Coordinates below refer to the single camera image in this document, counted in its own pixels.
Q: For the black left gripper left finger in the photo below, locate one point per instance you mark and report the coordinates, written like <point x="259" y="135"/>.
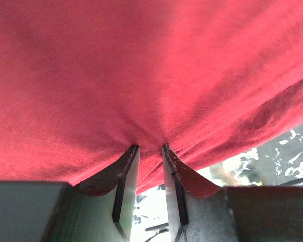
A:
<point x="99" y="208"/>

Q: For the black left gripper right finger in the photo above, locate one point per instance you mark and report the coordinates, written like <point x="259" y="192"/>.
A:
<point x="199" y="210"/>

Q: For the dark red t-shirt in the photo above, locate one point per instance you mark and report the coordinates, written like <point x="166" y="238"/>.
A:
<point x="82" y="81"/>

